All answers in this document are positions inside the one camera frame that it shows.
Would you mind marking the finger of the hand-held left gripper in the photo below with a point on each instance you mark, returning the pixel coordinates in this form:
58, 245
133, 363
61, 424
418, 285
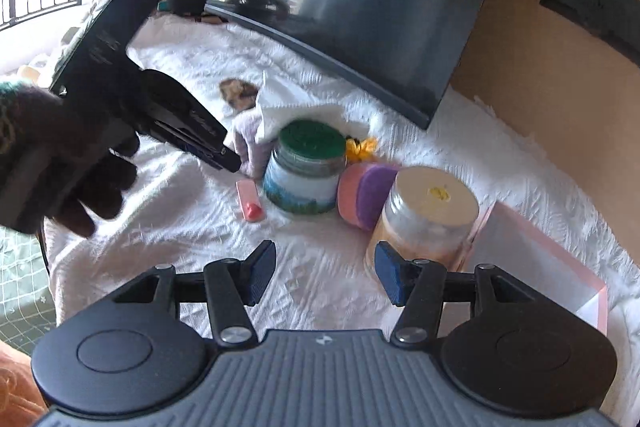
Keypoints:
185, 112
215, 157

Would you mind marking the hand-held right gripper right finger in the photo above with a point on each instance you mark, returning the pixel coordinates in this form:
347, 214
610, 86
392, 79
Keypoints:
390, 274

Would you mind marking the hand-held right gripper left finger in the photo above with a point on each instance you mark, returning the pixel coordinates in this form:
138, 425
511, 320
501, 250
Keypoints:
262, 272

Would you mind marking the keyring with charms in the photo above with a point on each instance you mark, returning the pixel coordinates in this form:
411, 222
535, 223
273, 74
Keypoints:
237, 93

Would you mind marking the white cloth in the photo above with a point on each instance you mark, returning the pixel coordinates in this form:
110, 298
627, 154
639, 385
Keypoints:
290, 107

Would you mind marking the person's left hand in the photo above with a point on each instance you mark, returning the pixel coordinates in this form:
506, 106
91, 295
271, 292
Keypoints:
75, 142

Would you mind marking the small pink tube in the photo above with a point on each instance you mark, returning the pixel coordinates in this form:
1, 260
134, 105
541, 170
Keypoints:
248, 202

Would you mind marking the clear jar with beige lid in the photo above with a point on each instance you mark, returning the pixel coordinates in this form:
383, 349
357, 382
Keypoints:
425, 217

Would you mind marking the white textured tablecloth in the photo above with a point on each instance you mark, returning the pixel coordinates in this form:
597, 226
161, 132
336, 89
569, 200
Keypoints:
175, 217

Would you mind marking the pink and purple round sponge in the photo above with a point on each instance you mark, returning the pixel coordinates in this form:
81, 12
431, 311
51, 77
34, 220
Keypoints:
367, 194

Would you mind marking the green lid jar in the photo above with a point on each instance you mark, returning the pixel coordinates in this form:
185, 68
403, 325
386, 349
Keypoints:
305, 177

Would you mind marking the small yellow flower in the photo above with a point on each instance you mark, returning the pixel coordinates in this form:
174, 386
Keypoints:
362, 148

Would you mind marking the pink edged white box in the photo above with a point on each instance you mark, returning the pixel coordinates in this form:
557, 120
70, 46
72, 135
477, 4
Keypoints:
530, 267

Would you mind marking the black flat screen television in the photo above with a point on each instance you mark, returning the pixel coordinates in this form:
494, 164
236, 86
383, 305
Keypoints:
375, 7

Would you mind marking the green grid mat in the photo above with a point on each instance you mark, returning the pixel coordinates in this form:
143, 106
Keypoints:
15, 277

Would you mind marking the orange cloth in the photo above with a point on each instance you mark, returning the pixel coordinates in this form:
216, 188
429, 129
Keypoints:
15, 387

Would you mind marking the black wall shelf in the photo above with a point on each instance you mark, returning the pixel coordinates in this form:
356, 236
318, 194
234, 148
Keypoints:
590, 7

